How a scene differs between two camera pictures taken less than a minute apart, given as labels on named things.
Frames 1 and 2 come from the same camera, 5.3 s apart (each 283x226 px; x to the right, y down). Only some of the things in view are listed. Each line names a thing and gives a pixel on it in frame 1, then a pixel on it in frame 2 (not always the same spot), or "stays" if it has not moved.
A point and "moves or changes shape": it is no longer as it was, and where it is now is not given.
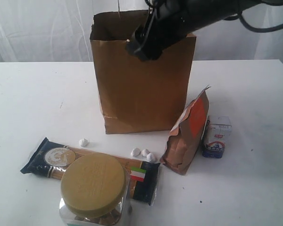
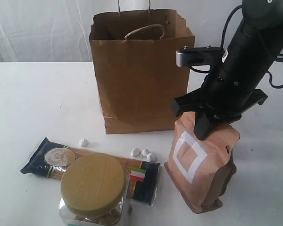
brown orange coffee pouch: x=187 y=134 moves or changes shape
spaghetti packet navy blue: x=50 y=158 stays
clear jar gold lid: x=95 y=189 stays
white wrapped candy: x=83 y=142 stays
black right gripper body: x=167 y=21 -> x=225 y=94
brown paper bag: x=137 y=95 stays
